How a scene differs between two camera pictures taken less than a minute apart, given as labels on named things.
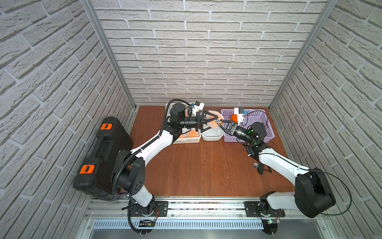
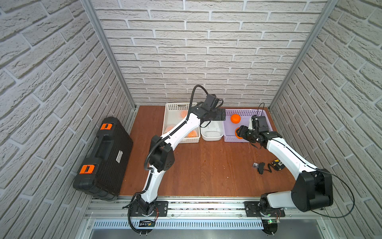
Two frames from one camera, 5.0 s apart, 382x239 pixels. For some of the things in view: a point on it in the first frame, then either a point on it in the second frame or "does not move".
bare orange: (234, 118) does not move
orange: (192, 133) does not move
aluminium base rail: (196, 218) does not move
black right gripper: (232, 129) to (243, 132)
